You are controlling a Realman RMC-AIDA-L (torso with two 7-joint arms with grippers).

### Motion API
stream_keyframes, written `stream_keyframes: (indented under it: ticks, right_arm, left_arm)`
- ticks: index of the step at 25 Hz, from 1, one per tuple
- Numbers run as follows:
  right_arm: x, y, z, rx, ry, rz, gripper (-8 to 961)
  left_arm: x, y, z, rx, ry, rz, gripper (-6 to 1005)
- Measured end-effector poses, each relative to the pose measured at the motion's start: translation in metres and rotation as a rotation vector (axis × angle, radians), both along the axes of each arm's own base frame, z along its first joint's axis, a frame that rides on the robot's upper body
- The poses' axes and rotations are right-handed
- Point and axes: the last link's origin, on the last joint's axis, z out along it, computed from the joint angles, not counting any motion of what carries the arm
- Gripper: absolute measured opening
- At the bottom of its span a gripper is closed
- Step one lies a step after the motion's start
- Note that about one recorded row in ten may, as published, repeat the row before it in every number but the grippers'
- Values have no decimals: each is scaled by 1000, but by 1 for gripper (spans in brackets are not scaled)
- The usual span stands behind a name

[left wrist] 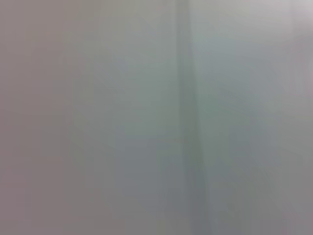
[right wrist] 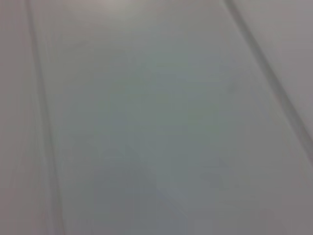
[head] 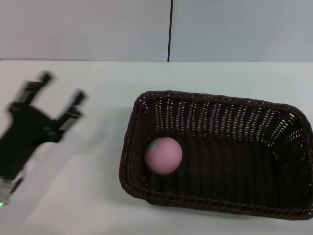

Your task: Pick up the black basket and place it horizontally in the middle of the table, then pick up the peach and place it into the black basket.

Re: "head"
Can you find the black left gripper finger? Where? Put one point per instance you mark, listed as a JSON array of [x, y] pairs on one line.
[[28, 91], [71, 115]]

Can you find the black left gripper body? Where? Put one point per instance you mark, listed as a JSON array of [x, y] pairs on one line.
[[22, 134]]

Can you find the pink ball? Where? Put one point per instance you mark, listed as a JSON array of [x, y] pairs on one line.
[[163, 156]]

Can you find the dark brown woven basket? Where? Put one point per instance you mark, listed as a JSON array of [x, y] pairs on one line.
[[220, 171]]

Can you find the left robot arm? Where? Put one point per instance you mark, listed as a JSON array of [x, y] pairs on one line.
[[6, 188]]

